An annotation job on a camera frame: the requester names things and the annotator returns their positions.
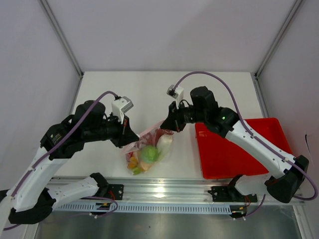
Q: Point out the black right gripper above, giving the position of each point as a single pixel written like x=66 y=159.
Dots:
x=173 y=122

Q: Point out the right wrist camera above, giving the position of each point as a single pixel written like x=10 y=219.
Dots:
x=177 y=93

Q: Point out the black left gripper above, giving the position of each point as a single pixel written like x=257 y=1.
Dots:
x=125 y=135

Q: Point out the red plastic tray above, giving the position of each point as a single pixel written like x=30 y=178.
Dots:
x=221 y=159

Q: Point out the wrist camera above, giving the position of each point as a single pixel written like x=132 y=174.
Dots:
x=177 y=93
x=120 y=106

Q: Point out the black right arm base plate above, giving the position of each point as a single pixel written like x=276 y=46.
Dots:
x=230 y=194

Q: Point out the clear zip top bag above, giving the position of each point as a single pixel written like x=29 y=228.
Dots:
x=151 y=148

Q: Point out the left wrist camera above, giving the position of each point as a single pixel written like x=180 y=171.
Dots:
x=120 y=106

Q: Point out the white slotted cable duct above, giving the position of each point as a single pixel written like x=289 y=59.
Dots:
x=123 y=207

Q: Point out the aluminium rail frame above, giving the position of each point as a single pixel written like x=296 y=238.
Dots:
x=170 y=191

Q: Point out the green bumpy custard apple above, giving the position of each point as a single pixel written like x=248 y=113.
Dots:
x=149 y=154

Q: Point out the aluminium corner post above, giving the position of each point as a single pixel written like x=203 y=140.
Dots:
x=61 y=36
x=285 y=26

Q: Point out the left aluminium corner post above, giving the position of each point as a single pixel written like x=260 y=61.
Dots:
x=61 y=36

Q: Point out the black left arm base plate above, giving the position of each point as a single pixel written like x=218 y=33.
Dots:
x=112 y=191

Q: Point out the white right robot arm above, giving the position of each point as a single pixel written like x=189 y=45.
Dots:
x=286 y=172

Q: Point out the orange toy food piece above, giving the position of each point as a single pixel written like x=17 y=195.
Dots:
x=132 y=163

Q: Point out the yellow lemon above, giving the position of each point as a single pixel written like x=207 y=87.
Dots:
x=145 y=166

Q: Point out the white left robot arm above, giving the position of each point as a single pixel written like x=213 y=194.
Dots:
x=31 y=200

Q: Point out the right aluminium corner post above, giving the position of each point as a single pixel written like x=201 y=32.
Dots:
x=285 y=26

